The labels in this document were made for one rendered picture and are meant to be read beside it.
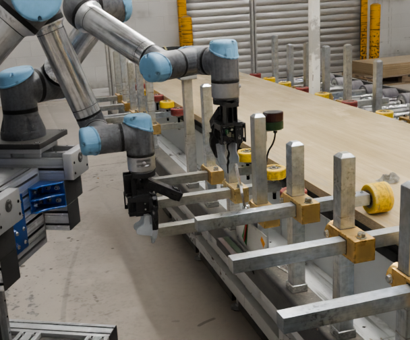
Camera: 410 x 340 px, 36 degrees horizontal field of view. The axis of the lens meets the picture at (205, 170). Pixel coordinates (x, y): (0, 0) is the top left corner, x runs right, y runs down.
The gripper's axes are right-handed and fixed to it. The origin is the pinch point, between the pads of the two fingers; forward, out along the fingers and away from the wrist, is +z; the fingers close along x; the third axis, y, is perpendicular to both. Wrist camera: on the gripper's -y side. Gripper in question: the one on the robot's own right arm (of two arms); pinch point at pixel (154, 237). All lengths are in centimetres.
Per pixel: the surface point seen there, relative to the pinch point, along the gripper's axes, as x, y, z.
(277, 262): 52, -15, -11
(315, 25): -159, -130, -44
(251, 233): -5.3, -31.0, 5.5
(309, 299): 27.9, -33.9, 12.5
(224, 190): -23.4, -28.9, -3.0
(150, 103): -152, -33, -12
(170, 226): 1.6, -4.5, -3.4
